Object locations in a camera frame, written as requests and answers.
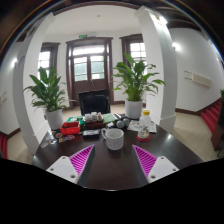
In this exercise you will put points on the grey round balls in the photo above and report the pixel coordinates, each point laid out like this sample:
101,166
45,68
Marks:
122,123

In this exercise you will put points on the white speckled mug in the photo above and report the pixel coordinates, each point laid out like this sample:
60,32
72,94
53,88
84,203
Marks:
114,138

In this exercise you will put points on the colourful round stickers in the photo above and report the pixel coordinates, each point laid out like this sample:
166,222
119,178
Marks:
53,137

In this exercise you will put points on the black office chair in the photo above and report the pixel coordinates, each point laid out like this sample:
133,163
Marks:
94,101

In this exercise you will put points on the right white pillar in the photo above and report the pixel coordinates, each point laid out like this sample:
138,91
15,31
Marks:
160,52

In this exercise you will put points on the clear bottle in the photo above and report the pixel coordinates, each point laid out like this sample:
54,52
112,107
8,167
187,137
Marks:
144,125

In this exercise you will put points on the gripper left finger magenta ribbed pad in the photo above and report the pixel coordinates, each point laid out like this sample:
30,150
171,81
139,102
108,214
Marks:
72,168

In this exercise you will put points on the left potted green plant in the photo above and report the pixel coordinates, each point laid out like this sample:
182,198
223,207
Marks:
47,94

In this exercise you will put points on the green book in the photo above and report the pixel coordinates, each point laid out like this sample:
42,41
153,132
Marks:
109,117

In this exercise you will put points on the potted green plant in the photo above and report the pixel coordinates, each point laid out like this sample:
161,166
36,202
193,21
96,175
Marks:
134,82
47,94

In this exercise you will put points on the right potted green plant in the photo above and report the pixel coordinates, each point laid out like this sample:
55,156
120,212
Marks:
134,82

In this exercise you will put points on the dark tray with small cups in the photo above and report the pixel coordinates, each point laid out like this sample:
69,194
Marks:
94,120

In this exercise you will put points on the dark wooden double door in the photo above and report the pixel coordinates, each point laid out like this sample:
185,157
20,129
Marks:
88,66

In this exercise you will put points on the printed paper sheet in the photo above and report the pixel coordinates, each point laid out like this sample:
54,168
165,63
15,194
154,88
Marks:
135,125

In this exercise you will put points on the red plastic box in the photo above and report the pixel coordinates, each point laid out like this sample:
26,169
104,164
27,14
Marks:
69,128

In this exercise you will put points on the green box behind red box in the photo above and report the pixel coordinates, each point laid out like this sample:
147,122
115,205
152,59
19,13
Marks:
76,121

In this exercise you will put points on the red round coaster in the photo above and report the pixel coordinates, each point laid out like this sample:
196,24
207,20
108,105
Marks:
144,140

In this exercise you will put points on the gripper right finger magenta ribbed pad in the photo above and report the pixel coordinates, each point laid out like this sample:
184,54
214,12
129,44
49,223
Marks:
152,167

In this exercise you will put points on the black rectangular device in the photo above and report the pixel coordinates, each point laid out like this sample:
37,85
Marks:
91,134

